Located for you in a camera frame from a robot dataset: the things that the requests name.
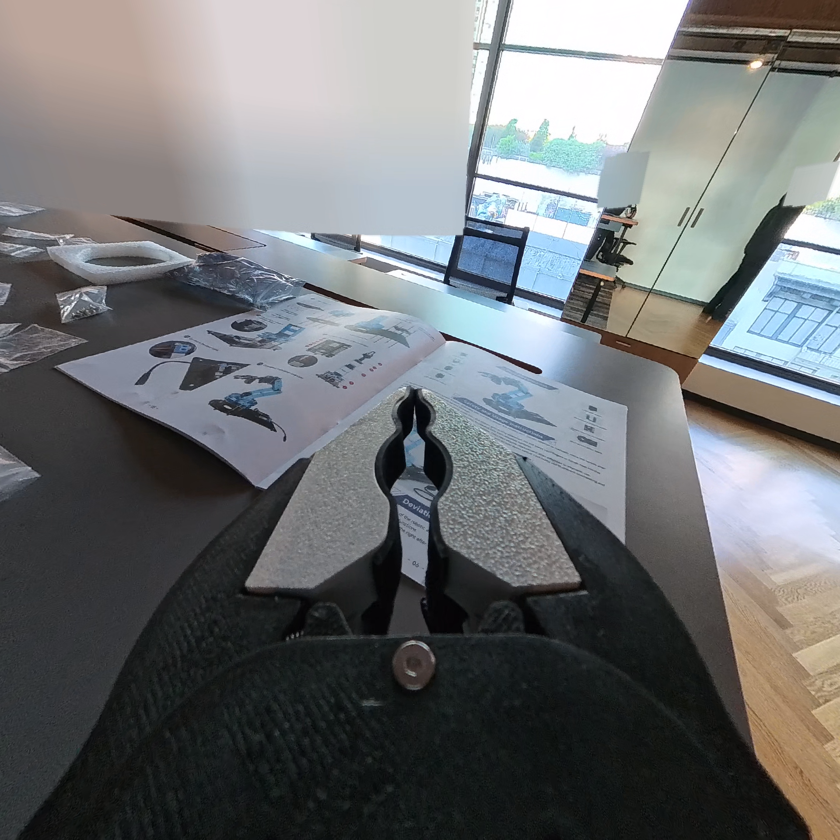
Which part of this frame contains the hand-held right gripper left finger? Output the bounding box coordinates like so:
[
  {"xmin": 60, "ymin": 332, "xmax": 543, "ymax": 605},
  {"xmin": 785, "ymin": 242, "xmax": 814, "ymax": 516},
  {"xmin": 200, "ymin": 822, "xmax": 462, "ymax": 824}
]
[{"xmin": 244, "ymin": 386, "xmax": 420, "ymax": 635}]

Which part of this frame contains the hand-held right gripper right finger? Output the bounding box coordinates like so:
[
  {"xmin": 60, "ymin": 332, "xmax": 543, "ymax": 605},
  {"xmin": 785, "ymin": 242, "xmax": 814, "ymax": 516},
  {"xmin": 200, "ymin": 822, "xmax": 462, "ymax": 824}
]
[{"xmin": 417, "ymin": 388, "xmax": 584, "ymax": 635}]

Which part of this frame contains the printed instruction booklet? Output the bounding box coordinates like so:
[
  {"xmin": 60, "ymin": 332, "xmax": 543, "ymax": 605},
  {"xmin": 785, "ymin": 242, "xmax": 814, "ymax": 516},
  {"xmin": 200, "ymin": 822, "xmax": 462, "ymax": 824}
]
[{"xmin": 56, "ymin": 294, "xmax": 630, "ymax": 588}]

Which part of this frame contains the black mesh chair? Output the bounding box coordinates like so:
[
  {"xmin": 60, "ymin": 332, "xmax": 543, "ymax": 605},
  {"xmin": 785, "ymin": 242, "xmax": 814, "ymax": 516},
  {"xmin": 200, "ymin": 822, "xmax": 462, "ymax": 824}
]
[{"xmin": 444, "ymin": 223, "xmax": 531, "ymax": 306}]

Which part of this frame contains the black crinkled plastic bag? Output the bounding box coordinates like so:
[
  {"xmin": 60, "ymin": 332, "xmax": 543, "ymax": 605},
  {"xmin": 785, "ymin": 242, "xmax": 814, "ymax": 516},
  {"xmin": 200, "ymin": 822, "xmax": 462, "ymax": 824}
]
[{"xmin": 164, "ymin": 252, "xmax": 306, "ymax": 311}]

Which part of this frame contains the pile of clear parts bags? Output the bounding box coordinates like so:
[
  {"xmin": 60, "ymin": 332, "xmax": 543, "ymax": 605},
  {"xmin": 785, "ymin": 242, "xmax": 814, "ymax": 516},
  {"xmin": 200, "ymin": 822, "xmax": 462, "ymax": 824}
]
[{"xmin": 0, "ymin": 202, "xmax": 112, "ymax": 503}]

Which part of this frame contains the large glass window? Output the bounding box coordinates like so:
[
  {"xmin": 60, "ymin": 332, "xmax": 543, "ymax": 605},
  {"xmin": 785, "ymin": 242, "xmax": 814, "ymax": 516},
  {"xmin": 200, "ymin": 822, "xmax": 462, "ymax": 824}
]
[
  {"xmin": 469, "ymin": 0, "xmax": 690, "ymax": 303},
  {"xmin": 705, "ymin": 154, "xmax": 840, "ymax": 388}
]

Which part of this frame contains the black cable tray lid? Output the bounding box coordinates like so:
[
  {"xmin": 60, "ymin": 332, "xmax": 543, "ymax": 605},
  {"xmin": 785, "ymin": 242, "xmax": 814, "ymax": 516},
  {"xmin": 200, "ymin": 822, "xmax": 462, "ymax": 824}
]
[{"xmin": 115, "ymin": 217, "xmax": 266, "ymax": 253}]

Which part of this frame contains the white foam square ring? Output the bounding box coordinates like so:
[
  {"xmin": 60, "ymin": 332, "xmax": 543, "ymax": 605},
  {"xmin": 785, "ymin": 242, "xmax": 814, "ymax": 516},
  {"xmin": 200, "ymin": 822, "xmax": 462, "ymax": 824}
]
[{"xmin": 47, "ymin": 239, "xmax": 196, "ymax": 285}]

